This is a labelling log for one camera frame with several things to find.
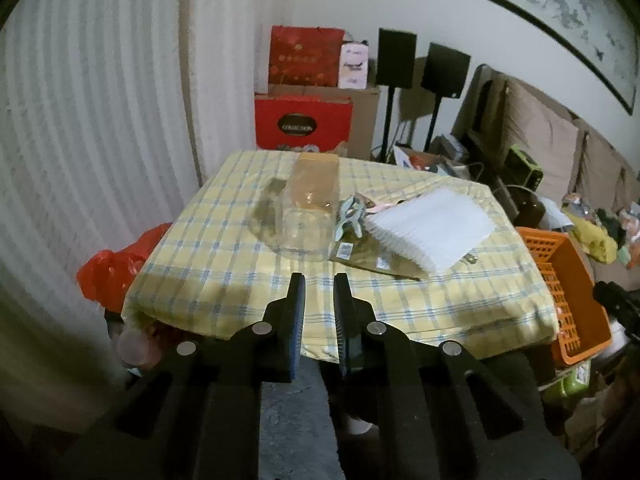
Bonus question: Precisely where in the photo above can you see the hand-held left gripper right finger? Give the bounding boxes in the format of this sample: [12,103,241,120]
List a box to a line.
[332,272,581,480]

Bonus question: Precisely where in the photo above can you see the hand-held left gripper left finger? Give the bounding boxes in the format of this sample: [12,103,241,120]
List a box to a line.
[55,272,307,480]

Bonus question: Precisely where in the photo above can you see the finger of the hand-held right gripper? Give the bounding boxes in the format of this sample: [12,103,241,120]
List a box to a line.
[592,280,640,346]

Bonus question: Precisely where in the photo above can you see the orange plastic basket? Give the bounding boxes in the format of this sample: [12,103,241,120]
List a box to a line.
[515,226,613,366]

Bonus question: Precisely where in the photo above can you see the gold foil packet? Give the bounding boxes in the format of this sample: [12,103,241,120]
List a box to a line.
[327,232,426,281]

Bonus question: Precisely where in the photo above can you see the green clothes clip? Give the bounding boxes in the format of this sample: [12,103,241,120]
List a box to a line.
[332,212,368,241]

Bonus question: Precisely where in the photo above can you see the clear container with tan lid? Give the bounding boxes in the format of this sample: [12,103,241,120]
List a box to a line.
[272,152,341,256]

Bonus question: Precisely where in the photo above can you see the pink clothes clip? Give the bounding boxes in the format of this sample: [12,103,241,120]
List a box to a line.
[357,194,401,212]

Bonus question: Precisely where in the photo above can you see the white foam net sheets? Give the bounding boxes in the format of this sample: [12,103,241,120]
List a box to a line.
[364,189,497,275]

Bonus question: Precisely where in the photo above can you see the yellow cloth bag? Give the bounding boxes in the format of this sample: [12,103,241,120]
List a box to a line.
[562,200,618,263]

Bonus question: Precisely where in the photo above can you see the yellow plaid tablecloth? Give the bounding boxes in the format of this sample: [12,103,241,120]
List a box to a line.
[121,149,560,361]

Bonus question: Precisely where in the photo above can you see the green cartoon lunch box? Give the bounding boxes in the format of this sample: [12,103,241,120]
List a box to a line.
[542,360,591,406]

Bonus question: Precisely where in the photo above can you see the brown sofa cushion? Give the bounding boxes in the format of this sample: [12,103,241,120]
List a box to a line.
[500,80,583,203]
[580,127,640,211]

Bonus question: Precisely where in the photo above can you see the brown sofa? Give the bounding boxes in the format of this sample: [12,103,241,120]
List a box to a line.
[452,64,640,271]

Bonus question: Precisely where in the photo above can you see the green and black radio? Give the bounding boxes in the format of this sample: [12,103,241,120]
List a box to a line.
[505,145,543,191]

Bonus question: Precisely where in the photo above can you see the cluttered open box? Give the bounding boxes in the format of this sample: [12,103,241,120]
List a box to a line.
[390,135,481,177]

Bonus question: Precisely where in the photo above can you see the red plastic bag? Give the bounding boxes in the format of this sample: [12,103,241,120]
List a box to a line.
[76,223,173,311]

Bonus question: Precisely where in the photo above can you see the red box with oval label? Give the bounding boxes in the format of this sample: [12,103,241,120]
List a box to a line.
[254,94,353,152]

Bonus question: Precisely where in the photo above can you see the brown cardboard box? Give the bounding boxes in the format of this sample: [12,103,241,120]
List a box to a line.
[267,84,381,161]

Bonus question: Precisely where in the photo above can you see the small white pink box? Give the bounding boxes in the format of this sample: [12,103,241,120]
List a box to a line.
[338,42,370,89]

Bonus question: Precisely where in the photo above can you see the red patterned gift bag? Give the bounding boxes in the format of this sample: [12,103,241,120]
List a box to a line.
[268,26,346,87]

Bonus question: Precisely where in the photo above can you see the black speaker on stand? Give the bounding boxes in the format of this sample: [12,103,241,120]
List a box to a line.
[375,28,418,163]
[420,42,471,153]

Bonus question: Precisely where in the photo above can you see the white curtain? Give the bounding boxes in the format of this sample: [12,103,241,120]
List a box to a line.
[0,0,271,361]

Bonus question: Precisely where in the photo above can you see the framed ink painting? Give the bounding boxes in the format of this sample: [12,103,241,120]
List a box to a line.
[481,0,640,116]

